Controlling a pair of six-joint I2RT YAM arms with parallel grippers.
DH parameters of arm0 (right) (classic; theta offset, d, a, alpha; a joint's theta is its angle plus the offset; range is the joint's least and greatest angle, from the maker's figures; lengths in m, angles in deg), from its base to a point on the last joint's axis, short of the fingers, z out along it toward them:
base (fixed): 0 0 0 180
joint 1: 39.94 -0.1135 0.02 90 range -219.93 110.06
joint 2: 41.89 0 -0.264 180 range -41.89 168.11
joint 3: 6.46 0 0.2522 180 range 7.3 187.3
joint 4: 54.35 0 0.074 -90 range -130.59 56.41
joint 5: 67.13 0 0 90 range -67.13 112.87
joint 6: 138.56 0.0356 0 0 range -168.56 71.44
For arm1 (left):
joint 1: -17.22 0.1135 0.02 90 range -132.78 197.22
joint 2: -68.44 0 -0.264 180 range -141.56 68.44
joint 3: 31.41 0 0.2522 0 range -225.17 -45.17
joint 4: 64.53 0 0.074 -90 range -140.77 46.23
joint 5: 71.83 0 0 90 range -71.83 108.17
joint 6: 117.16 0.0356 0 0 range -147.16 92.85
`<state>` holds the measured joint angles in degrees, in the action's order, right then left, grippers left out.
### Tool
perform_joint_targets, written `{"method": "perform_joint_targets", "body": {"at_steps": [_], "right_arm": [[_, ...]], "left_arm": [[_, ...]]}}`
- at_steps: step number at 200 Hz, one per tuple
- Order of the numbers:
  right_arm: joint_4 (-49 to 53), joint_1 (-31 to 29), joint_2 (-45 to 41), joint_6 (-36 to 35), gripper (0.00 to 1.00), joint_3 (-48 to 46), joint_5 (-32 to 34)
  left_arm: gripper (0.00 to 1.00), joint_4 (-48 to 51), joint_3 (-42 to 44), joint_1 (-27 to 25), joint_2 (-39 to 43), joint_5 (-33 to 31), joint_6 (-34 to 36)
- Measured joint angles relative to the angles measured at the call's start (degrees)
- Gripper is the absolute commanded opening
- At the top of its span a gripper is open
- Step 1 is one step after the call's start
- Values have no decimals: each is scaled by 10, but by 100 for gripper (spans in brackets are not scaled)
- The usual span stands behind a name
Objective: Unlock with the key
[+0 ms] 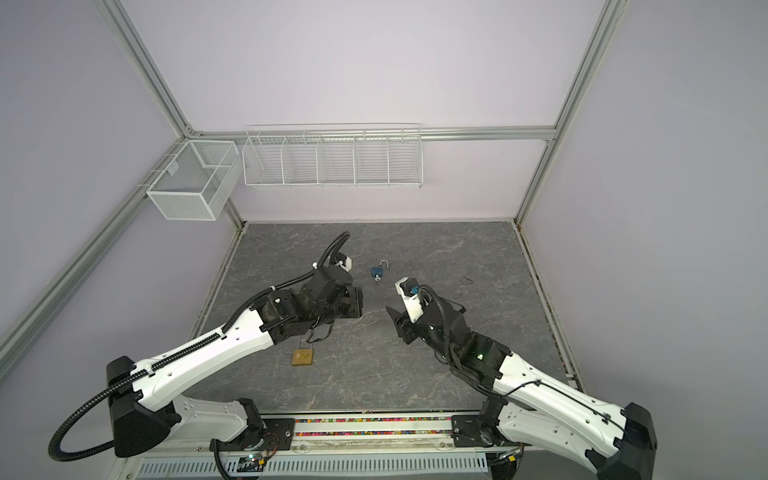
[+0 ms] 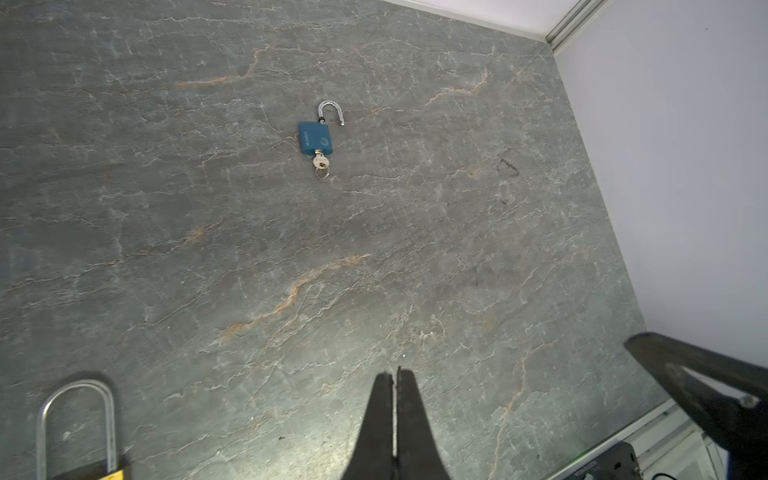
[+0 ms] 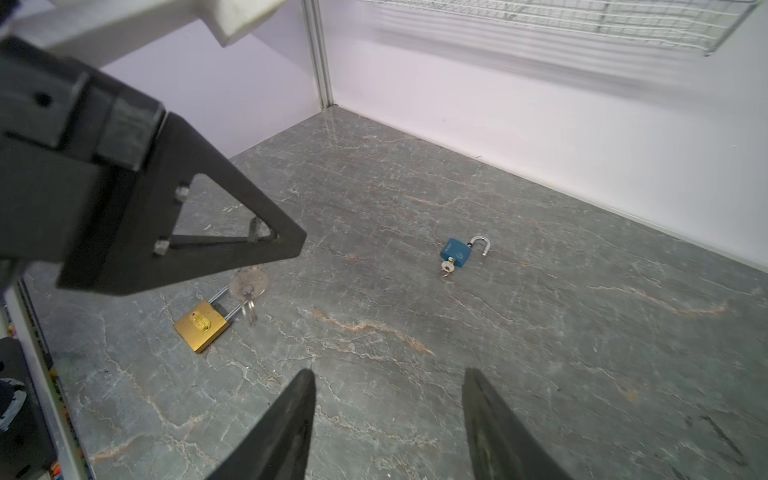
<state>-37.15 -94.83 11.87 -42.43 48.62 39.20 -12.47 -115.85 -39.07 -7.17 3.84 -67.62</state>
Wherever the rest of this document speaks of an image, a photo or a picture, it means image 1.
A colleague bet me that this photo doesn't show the blue padlock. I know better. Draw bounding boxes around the blue padlock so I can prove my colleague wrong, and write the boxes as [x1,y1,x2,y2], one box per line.
[371,259,389,280]

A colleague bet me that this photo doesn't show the brass padlock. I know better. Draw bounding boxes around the brass padlock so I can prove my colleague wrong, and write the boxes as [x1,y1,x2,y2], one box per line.
[291,338,314,367]

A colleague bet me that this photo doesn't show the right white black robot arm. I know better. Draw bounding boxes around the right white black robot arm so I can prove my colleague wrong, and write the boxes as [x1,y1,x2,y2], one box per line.
[387,301,658,479]

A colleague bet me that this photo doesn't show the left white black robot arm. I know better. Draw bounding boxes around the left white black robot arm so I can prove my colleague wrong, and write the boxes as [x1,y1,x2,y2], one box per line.
[106,255,363,458]

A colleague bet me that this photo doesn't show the white mesh box basket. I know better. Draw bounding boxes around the white mesh box basket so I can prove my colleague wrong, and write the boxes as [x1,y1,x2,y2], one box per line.
[147,140,243,221]

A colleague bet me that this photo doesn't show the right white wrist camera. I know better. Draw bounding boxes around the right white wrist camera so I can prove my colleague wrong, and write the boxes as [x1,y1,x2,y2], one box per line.
[395,277,423,323]

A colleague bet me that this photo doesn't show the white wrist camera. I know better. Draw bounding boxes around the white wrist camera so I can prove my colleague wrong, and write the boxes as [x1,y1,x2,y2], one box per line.
[332,253,353,272]
[395,277,423,323]

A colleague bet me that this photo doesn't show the black corrugated right cable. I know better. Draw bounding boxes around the black corrugated right cable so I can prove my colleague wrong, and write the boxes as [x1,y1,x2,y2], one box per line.
[416,284,481,391]

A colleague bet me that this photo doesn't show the black corrugated cable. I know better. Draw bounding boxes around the black corrugated cable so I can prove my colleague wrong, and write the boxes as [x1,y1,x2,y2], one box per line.
[416,284,481,391]
[47,231,352,463]

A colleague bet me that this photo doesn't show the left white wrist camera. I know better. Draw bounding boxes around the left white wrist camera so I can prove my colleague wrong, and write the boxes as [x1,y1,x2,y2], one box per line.
[332,253,353,272]

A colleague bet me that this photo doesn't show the aluminium front rail frame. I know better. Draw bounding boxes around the aluminium front rail frame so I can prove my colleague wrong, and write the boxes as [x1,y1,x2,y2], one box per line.
[116,409,625,460]

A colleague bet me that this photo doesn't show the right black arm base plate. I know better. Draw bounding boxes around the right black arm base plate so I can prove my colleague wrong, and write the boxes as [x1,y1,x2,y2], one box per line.
[451,415,525,448]

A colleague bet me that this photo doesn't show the white vented cable duct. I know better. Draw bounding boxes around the white vented cable duct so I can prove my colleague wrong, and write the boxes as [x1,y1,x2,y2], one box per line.
[133,452,490,479]

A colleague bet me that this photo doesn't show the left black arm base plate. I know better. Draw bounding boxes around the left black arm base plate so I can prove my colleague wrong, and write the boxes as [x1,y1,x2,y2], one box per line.
[218,417,296,452]

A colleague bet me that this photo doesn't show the white wire shelf basket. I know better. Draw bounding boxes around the white wire shelf basket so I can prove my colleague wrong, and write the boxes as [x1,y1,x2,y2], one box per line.
[242,123,424,188]

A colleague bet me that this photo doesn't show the black corrugated left cable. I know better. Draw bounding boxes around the black corrugated left cable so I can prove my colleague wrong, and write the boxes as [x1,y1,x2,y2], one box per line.
[47,231,352,463]

